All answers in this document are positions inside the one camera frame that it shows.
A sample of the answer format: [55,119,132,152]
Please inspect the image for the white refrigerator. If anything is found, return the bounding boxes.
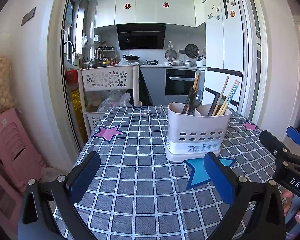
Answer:
[202,0,243,113]

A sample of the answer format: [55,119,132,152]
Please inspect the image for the red basket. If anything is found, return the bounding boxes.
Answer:
[64,70,78,84]

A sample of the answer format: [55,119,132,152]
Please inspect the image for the black slim plastic utensil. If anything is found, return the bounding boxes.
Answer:
[182,87,193,114]

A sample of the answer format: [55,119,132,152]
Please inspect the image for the grey checked tablecloth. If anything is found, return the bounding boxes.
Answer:
[54,105,290,240]

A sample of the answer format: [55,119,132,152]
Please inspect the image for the white wall cabinets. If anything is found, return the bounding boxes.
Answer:
[94,0,207,29]

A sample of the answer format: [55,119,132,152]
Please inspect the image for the dark hanging pan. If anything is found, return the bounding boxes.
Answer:
[185,43,199,58]

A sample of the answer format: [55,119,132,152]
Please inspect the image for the yellow foil package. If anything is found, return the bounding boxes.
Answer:
[70,89,88,140]

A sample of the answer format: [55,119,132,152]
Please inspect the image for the crumpled clear plastic bag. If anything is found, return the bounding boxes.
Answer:
[97,90,132,113]

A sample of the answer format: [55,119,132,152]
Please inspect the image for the black plastic spoon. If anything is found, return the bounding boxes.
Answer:
[187,89,203,114]

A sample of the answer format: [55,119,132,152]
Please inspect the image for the black built-in oven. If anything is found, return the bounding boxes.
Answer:
[165,68,199,96]

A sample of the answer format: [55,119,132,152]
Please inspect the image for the clear floor plastic bag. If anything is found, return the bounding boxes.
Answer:
[40,166,68,183]

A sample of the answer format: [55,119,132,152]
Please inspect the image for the beige plastic storage cart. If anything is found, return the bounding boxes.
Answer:
[77,64,140,135]

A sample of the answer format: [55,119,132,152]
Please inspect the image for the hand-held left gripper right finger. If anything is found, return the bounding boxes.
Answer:
[204,152,287,240]

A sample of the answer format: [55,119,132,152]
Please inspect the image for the countertop bottle rack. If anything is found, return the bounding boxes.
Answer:
[94,46,117,67]

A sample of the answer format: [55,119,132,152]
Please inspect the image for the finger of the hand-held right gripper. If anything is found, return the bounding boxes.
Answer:
[286,126,300,149]
[259,130,290,160]

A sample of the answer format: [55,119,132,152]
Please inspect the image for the kitchen faucet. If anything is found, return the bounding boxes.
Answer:
[64,40,77,60]

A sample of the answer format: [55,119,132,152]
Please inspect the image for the pink plastic stool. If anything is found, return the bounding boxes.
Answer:
[0,165,23,228]
[0,107,47,193]

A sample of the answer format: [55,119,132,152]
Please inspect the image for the bag of puffed snacks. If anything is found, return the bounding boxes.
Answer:
[0,57,17,118]

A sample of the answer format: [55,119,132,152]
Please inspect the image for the black wok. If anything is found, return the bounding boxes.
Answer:
[122,54,141,62]

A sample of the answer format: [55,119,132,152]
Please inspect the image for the black range hood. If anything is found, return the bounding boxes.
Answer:
[116,23,167,50]

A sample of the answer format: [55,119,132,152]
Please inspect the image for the grey wall switch plate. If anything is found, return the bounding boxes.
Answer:
[21,7,37,26]

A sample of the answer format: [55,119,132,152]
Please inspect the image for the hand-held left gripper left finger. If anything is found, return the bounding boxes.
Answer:
[17,151,102,240]

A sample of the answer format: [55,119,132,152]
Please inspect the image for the grey base cabinet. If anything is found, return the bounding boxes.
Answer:
[139,67,166,105]

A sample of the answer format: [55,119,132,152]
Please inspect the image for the white plastic utensil holder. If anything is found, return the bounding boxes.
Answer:
[164,102,232,162]

